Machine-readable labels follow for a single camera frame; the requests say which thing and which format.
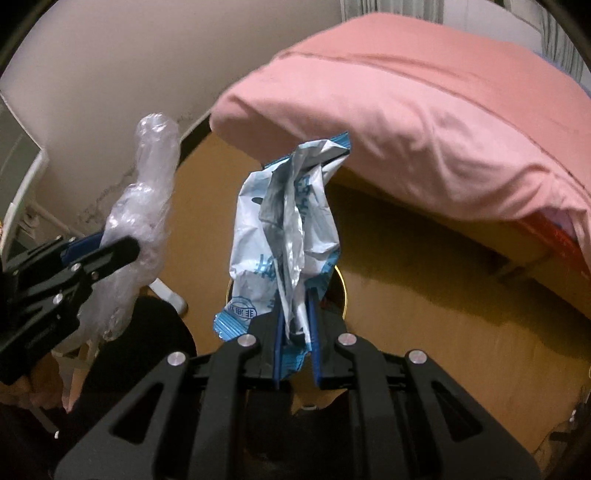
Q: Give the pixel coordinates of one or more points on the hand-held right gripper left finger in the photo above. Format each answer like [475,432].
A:
[278,341]

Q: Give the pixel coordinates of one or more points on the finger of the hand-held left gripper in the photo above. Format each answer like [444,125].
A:
[83,243]
[111,254]

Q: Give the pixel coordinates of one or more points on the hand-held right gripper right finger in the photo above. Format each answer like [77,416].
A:
[315,341]

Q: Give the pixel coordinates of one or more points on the clear plastic bag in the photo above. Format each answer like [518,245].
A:
[147,194]

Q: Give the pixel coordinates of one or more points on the blue and white snack bag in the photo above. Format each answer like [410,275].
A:
[286,217]

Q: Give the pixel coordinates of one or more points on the person's left hand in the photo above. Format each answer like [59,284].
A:
[41,385]

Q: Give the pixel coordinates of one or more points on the white chair base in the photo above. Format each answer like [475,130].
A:
[171,297]

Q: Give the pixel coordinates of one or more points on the red box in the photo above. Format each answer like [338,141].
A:
[558,240]

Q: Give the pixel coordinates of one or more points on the pale curtain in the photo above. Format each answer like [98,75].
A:
[508,18]

